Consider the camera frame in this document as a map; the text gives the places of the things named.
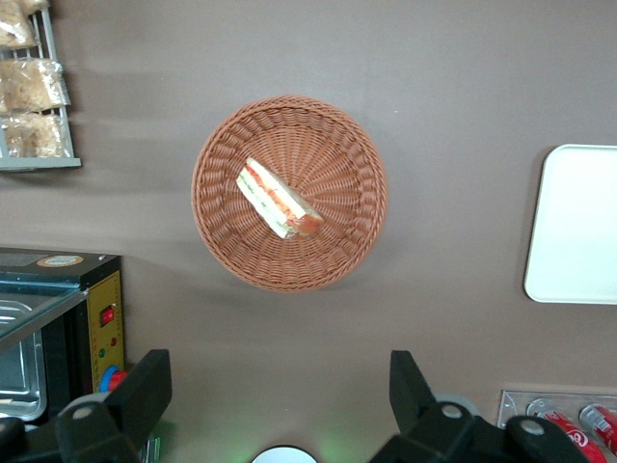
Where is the triangular sandwich half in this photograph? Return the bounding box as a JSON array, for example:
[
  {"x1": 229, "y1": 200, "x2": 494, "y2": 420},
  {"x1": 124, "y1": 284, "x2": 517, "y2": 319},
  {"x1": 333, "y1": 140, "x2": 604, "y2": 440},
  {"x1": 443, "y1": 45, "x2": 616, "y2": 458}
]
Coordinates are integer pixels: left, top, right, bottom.
[{"x1": 234, "y1": 156, "x2": 325, "y2": 240}]

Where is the steel pan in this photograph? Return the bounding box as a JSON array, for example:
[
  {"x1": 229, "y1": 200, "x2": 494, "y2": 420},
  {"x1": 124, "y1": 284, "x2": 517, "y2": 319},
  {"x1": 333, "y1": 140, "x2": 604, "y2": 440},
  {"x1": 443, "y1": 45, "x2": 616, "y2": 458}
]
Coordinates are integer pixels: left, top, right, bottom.
[{"x1": 0, "y1": 298, "x2": 48, "y2": 422}]

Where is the cream rectangular plastic tray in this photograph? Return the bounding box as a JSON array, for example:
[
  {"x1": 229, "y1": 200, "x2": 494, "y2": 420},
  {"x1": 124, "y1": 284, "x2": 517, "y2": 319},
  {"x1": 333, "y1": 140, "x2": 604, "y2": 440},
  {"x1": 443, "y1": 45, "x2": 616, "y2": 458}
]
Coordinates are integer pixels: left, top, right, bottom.
[{"x1": 523, "y1": 143, "x2": 617, "y2": 305}]

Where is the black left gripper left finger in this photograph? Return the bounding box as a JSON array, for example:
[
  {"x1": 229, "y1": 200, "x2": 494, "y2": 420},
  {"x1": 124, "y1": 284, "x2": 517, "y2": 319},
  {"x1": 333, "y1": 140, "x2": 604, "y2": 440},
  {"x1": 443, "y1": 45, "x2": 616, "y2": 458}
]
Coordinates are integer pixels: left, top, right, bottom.
[{"x1": 0, "y1": 347, "x2": 174, "y2": 463}]

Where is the black food warmer yellow panel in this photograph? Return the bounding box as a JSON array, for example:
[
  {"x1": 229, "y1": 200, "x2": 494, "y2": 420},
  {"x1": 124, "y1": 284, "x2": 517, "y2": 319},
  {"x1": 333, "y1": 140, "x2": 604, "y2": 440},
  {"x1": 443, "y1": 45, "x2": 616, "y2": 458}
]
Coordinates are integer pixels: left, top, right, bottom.
[{"x1": 0, "y1": 246, "x2": 127, "y2": 428}]

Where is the grey wire rack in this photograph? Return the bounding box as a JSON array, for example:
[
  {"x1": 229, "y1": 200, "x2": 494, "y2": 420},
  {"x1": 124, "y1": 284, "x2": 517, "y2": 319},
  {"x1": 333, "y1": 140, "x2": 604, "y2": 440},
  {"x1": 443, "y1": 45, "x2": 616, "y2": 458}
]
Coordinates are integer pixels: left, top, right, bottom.
[{"x1": 0, "y1": 7, "x2": 83, "y2": 173}]

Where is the round brown wicker basket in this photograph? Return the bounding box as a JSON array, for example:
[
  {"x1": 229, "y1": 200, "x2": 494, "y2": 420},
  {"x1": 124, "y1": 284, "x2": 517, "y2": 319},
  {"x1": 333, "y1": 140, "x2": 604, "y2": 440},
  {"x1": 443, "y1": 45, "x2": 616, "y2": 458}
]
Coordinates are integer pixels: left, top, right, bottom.
[{"x1": 190, "y1": 95, "x2": 389, "y2": 294}]

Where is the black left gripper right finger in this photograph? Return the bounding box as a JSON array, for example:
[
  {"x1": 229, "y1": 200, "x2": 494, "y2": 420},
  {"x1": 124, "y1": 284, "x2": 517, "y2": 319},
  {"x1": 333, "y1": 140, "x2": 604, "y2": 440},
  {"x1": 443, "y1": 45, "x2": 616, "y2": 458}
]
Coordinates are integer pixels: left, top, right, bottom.
[{"x1": 369, "y1": 349, "x2": 592, "y2": 463}]

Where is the clear acrylic can holder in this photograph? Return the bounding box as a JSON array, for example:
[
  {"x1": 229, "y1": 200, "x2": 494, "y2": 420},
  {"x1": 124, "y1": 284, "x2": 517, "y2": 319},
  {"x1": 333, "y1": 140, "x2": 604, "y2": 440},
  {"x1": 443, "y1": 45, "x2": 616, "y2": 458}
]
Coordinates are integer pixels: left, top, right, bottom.
[{"x1": 496, "y1": 389, "x2": 617, "y2": 463}]

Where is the clear bag of puffed snacks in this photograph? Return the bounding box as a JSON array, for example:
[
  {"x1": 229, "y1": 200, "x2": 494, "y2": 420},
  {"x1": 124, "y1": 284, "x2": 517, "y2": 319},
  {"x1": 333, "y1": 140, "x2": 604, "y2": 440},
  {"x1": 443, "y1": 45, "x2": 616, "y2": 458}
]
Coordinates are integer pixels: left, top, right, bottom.
[
  {"x1": 0, "y1": 57, "x2": 72, "y2": 115},
  {"x1": 0, "y1": 111, "x2": 72, "y2": 159},
  {"x1": 0, "y1": 0, "x2": 50, "y2": 50}
]

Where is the red cola can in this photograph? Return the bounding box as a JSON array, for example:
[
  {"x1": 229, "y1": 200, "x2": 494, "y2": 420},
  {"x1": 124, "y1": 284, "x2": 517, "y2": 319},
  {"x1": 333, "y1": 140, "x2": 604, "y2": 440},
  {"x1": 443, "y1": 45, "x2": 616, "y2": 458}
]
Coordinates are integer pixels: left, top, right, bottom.
[
  {"x1": 525, "y1": 397, "x2": 610, "y2": 463},
  {"x1": 577, "y1": 403, "x2": 617, "y2": 448}
]

